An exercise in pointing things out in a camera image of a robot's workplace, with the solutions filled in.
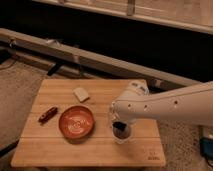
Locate black eraser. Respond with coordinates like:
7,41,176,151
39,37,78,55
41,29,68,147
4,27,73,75
113,122,126,131

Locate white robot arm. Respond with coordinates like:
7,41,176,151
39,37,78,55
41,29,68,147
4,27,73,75
110,81,213,126

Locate blue object on floor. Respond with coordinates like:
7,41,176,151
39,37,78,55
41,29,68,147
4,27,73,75
200,137,213,159

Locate beige sponge block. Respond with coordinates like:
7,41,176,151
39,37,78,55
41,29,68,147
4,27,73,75
73,87,90,102

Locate orange ceramic bowl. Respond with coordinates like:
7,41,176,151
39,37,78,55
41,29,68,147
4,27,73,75
59,106,95,140

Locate dark red pocket knife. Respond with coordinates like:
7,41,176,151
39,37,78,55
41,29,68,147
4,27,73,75
38,107,58,123

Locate black cable on floor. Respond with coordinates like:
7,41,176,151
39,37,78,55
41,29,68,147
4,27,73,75
0,139,20,158

